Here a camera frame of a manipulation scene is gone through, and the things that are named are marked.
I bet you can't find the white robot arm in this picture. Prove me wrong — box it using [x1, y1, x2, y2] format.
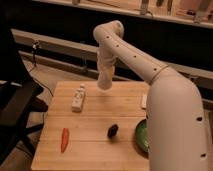
[93, 20, 208, 171]

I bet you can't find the white rectangular block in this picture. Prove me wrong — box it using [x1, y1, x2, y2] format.
[141, 94, 147, 109]

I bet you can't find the green round plate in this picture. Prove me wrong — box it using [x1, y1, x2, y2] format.
[135, 119, 149, 153]

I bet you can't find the orange carrot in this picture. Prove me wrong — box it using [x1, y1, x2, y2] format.
[61, 128, 69, 153]

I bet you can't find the black chair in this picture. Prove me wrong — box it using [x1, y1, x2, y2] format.
[0, 7, 48, 166]

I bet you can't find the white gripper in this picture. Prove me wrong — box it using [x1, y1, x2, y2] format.
[97, 50, 116, 76]

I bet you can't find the white small bottle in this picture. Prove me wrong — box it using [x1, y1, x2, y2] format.
[72, 84, 86, 112]

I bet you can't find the black cable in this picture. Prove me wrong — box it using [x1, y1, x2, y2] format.
[31, 40, 54, 98]

